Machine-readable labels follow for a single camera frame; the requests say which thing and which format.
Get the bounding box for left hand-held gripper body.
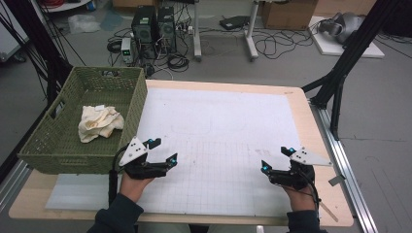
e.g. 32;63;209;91
118;136;170;181

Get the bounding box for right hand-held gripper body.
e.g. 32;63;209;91
267;147;333;191

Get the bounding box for cream egg print cloth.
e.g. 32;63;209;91
78;104;125;144

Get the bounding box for green woven basket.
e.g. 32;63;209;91
17;66;149;176

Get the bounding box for person's left hand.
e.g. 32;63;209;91
119;174;155;204

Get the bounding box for person's right hand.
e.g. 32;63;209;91
282;185;317;213

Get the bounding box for grey tape piece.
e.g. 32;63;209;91
327;175;347;187

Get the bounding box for white grid mat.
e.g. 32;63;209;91
45;86;323;218

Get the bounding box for person's grey trousers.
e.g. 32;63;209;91
135;223;288;233

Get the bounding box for small grey power supply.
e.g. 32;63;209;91
120;37;134;65

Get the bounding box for white floor board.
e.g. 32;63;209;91
309;16;386;59

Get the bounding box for large black computer tower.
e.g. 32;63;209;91
131;5;159;60

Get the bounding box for narrow black computer tower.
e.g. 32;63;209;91
156;5;178;54

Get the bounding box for white desk leg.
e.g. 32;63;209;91
192;0;203;62
244;0;260;62

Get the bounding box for brown cardboard box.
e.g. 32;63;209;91
260;0;319;31

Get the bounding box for clear plastic bag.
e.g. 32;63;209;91
67;13;102;35

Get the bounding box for black flat device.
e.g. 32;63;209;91
219;15;251;31

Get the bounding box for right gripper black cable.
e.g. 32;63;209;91
299;171;323;224

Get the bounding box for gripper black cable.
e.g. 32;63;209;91
108;145;129;207
299;171;323;224

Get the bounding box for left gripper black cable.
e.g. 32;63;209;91
108;145;129;207

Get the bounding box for aluminium rail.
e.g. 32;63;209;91
310;103;379;233
0;159;32;213

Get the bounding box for coiled black cable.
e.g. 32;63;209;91
166;52;190;73

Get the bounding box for tangle of black floor cables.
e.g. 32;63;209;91
252;28;314;60

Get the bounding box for black metal frame stand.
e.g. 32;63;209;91
0;0;74;108
301;0;412;141

